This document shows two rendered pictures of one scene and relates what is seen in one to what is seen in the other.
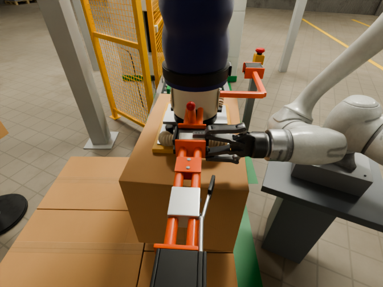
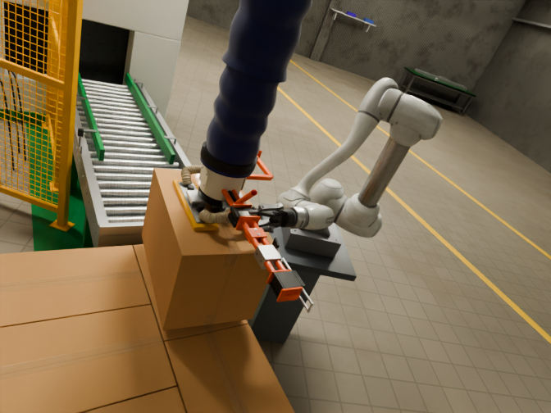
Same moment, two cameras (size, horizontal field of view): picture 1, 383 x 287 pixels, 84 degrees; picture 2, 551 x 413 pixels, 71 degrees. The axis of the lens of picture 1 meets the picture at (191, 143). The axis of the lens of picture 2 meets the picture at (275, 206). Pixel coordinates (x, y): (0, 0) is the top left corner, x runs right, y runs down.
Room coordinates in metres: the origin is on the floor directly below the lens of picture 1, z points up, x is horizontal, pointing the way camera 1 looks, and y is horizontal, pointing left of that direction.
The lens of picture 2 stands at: (-0.50, 0.72, 1.91)
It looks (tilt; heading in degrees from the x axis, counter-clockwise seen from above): 30 degrees down; 319
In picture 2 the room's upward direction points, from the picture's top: 22 degrees clockwise
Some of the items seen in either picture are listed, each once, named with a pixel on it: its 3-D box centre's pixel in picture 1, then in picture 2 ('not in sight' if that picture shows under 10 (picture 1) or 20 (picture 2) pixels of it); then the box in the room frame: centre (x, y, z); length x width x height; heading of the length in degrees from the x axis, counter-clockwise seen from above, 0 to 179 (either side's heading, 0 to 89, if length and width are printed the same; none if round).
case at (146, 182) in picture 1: (192, 163); (202, 242); (0.71, 0.00, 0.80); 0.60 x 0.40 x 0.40; 174
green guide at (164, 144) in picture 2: not in sight; (150, 111); (2.62, -0.30, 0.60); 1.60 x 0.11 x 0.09; 179
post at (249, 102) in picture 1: (248, 111); not in sight; (1.67, -0.51, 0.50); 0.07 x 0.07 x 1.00; 89
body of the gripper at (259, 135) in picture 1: (248, 144); (280, 218); (0.45, -0.16, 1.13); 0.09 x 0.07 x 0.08; 89
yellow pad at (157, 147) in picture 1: (171, 121); (194, 200); (0.73, 0.08, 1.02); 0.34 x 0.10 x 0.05; 176
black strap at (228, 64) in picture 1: (196, 68); (229, 156); (0.72, -0.02, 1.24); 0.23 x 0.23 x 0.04
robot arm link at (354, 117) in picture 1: (351, 123); (325, 199); (0.72, -0.65, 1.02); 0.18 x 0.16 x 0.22; 36
